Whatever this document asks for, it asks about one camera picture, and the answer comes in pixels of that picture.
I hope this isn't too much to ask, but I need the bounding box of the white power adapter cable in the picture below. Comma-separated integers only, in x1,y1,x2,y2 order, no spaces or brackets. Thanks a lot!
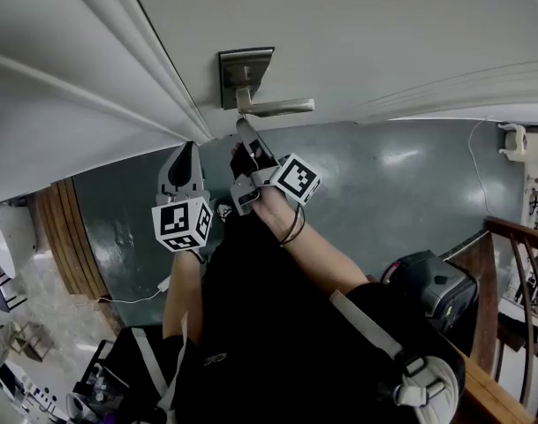
95,275,173,306

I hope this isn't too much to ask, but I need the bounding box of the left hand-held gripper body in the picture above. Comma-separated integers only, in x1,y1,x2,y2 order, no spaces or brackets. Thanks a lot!
151,187,214,254

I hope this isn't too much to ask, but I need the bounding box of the white harness strap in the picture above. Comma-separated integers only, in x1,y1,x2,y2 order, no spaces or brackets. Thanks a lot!
130,311,189,424
329,289,405,362

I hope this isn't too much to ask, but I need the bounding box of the wooden slatted panel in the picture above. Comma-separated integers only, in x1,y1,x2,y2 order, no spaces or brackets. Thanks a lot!
34,178,111,300

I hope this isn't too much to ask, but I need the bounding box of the small wooden stool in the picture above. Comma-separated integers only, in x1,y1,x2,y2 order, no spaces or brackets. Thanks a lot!
1,320,54,362

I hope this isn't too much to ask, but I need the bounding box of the dark chair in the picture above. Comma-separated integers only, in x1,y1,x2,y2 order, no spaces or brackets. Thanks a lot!
0,271,29,314

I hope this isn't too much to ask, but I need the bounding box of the black equipment case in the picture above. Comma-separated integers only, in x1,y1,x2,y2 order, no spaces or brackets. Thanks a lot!
381,249,480,336

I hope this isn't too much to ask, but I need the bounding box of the person's right hand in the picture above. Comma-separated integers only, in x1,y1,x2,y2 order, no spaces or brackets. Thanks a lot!
229,142,258,180

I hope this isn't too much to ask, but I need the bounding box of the person's right forearm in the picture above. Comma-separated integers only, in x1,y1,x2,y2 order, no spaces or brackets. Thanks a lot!
253,187,370,298

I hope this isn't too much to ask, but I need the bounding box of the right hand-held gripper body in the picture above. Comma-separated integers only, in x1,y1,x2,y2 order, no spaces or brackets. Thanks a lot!
229,152,322,217

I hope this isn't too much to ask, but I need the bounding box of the white shoulder pad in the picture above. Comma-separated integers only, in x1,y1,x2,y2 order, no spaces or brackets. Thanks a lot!
394,354,457,421

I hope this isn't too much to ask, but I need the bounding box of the person's black shirt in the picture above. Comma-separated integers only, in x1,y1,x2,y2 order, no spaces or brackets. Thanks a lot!
102,212,468,424

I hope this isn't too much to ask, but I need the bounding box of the white rounded machine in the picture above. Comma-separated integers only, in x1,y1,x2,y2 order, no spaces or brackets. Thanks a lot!
0,201,38,280

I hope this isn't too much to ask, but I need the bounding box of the wooden stair railing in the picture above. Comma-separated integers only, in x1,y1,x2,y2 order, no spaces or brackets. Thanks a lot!
444,216,538,424

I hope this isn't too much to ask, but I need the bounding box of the thin white cable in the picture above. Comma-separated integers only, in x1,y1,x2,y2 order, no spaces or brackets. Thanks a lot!
466,117,496,214

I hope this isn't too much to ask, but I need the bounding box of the person's left forearm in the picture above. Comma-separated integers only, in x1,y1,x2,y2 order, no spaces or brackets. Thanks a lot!
162,248,208,342

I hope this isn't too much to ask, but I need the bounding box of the metal door handle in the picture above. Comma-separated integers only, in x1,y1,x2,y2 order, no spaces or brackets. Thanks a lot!
218,46,316,119

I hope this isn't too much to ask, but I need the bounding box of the black wrist band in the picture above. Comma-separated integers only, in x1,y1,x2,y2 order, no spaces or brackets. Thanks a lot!
277,204,307,247

